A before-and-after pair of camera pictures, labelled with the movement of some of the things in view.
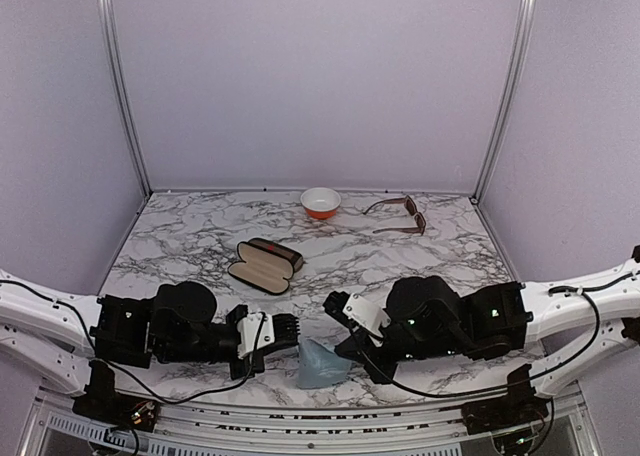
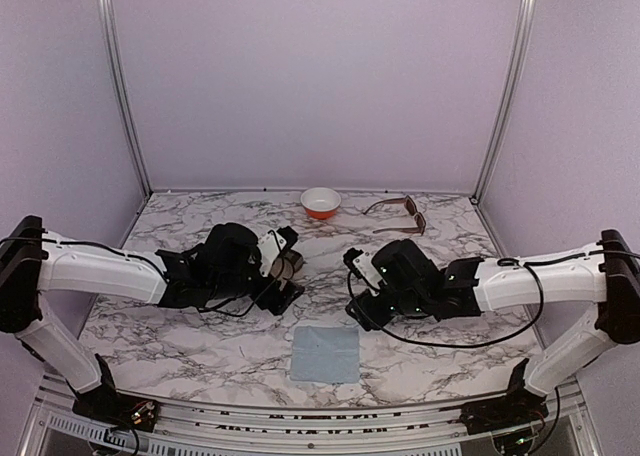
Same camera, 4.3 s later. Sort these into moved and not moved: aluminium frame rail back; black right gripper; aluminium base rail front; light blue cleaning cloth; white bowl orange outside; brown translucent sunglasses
Moved: black right gripper; light blue cleaning cloth
Not moved: brown translucent sunglasses; aluminium base rail front; white bowl orange outside; aluminium frame rail back
